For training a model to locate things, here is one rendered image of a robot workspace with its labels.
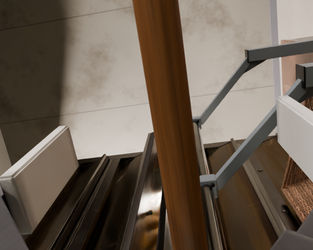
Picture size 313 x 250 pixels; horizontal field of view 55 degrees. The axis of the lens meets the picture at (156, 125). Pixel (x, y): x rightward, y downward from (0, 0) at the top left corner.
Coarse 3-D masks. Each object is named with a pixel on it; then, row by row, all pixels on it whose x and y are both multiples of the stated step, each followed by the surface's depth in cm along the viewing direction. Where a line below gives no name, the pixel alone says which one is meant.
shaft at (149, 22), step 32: (160, 0) 19; (160, 32) 19; (160, 64) 20; (160, 96) 20; (160, 128) 21; (192, 128) 22; (160, 160) 23; (192, 160) 22; (192, 192) 23; (192, 224) 24
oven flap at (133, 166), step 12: (120, 168) 182; (132, 168) 171; (120, 180) 163; (132, 180) 154; (120, 192) 148; (108, 204) 142; (120, 204) 135; (108, 216) 131; (120, 216) 125; (96, 228) 126; (108, 228) 121; (120, 228) 116; (96, 240) 117; (108, 240) 113
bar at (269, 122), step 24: (264, 48) 102; (288, 48) 101; (312, 48) 101; (240, 72) 106; (312, 72) 57; (216, 96) 109; (264, 120) 62; (216, 192) 66; (216, 216) 55; (216, 240) 48
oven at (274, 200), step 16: (208, 144) 187; (240, 144) 179; (80, 160) 195; (96, 160) 191; (112, 160) 186; (256, 160) 156; (112, 176) 165; (256, 176) 139; (96, 192) 150; (272, 192) 125; (96, 208) 135; (160, 208) 144; (272, 208) 114; (288, 208) 114; (80, 224) 125; (160, 224) 132; (288, 224) 105; (80, 240) 115; (160, 240) 122
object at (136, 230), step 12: (156, 156) 162; (144, 168) 133; (156, 168) 153; (144, 180) 122; (156, 180) 145; (144, 192) 116; (156, 192) 138; (144, 204) 111; (156, 204) 131; (132, 216) 99; (144, 216) 107; (156, 216) 125; (132, 228) 92; (144, 228) 103; (156, 228) 119; (132, 240) 88; (144, 240) 99; (156, 240) 114
